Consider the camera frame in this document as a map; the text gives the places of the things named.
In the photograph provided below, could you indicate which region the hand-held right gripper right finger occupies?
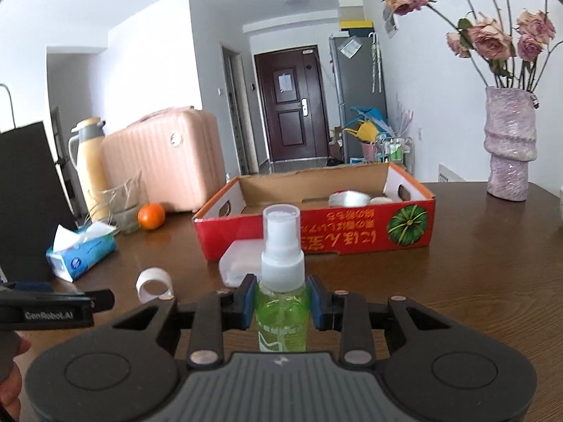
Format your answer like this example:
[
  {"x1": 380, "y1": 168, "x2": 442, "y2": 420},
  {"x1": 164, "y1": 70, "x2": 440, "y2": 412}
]
[{"x1": 306, "y1": 274, "x2": 452, "y2": 370}]

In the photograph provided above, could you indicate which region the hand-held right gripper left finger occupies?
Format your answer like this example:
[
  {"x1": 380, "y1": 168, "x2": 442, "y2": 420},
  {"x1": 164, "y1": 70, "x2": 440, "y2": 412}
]
[{"x1": 112, "y1": 274, "x2": 258, "y2": 370}]

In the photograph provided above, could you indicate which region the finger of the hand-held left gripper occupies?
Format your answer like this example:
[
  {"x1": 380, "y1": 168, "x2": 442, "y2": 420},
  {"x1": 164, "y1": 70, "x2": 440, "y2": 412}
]
[
  {"x1": 0, "y1": 281, "x2": 54, "y2": 295},
  {"x1": 0, "y1": 289, "x2": 116, "y2": 314}
]

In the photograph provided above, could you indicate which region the green spray bottle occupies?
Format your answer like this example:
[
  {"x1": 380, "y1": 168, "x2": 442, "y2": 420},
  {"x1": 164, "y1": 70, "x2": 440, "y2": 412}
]
[{"x1": 254, "y1": 204, "x2": 309, "y2": 353}]

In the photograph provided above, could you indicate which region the red cardboard box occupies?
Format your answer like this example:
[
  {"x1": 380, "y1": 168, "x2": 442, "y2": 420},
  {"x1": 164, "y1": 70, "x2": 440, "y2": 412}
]
[{"x1": 192, "y1": 161, "x2": 437, "y2": 263}]

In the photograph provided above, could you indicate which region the red and white lint brush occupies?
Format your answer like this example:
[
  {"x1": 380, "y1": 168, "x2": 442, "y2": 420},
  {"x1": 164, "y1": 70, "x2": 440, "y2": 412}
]
[{"x1": 329, "y1": 190, "x2": 371, "y2": 209}]

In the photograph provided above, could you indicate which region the person's left hand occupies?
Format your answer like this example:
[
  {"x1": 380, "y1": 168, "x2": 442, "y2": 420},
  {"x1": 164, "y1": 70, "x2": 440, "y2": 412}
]
[{"x1": 0, "y1": 337, "x2": 32, "y2": 419}]

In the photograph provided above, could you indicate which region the white rectangular plastic box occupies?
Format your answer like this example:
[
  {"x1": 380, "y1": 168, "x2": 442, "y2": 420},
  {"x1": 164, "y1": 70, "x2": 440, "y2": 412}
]
[{"x1": 219, "y1": 239, "x2": 265, "y2": 287}]

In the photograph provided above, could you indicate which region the blue tissue pack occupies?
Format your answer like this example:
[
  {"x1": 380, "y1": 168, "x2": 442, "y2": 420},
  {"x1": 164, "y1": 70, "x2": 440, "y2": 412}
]
[{"x1": 46, "y1": 222, "x2": 119, "y2": 282}]

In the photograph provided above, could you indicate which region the white tape roll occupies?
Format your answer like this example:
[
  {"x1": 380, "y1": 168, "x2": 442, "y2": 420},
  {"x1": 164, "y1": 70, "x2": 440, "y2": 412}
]
[{"x1": 135, "y1": 267, "x2": 175, "y2": 304}]

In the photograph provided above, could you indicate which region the black paper bag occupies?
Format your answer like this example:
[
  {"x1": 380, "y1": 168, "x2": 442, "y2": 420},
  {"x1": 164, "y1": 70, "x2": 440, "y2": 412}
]
[{"x1": 0, "y1": 83, "x2": 78, "y2": 284}]

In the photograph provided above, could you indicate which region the clear glass cup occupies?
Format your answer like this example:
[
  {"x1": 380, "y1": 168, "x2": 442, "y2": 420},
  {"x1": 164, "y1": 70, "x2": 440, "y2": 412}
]
[{"x1": 90, "y1": 171, "x2": 144, "y2": 235}]

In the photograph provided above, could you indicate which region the orange fruit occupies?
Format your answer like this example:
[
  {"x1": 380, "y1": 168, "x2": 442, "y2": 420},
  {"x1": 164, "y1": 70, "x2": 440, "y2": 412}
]
[{"x1": 138, "y1": 203, "x2": 166, "y2": 231}]

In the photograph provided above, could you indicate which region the yellow thermos jug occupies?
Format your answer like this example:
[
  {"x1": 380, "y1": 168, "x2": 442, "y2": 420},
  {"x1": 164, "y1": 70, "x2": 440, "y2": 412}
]
[{"x1": 68, "y1": 117, "x2": 111, "y2": 223}]

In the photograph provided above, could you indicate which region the pink ribbed suitcase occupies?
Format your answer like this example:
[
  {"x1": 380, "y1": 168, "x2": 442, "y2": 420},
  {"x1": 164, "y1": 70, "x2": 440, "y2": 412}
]
[{"x1": 100, "y1": 106, "x2": 226, "y2": 216}]

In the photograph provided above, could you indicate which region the dark brown door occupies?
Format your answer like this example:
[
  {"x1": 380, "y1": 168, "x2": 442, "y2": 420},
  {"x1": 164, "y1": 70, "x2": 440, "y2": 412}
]
[{"x1": 254, "y1": 45, "x2": 331, "y2": 164}]

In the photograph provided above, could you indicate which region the yellow plastic item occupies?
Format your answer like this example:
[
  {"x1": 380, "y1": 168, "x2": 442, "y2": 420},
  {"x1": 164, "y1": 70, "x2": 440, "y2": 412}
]
[{"x1": 345, "y1": 123, "x2": 379, "y2": 144}]

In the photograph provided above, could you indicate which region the white flat board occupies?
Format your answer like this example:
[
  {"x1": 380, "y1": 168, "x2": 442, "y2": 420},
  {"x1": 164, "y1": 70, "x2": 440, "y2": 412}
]
[{"x1": 437, "y1": 164, "x2": 467, "y2": 184}]

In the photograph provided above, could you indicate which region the blue plastic stool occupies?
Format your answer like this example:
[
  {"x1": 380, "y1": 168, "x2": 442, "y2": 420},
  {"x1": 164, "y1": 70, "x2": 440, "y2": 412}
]
[{"x1": 350, "y1": 106, "x2": 388, "y2": 135}]

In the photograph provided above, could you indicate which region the purple feather decoration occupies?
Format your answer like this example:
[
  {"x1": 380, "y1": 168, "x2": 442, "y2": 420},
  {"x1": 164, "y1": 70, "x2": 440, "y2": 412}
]
[{"x1": 393, "y1": 97, "x2": 415, "y2": 140}]

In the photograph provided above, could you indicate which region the grey refrigerator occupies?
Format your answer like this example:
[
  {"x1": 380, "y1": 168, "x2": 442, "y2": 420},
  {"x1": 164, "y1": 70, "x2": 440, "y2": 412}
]
[{"x1": 329, "y1": 33, "x2": 388, "y2": 166}]

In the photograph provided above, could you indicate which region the purple textured vase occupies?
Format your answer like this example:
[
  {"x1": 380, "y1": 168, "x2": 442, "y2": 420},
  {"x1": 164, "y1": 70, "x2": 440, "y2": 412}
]
[{"x1": 484, "y1": 85, "x2": 540, "y2": 202}]

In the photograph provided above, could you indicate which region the white paper sheet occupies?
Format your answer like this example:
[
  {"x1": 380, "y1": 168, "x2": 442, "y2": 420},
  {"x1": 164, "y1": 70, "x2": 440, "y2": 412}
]
[{"x1": 341, "y1": 37, "x2": 364, "y2": 59}]

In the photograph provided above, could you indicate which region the bunch of dried pink roses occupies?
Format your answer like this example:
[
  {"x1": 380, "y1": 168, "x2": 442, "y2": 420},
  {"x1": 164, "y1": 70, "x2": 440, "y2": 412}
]
[{"x1": 382, "y1": 0, "x2": 563, "y2": 91}]

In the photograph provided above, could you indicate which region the wire storage cart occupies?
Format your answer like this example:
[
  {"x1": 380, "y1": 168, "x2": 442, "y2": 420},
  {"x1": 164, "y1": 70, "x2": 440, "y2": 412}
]
[{"x1": 376, "y1": 137, "x2": 415, "y2": 172}]

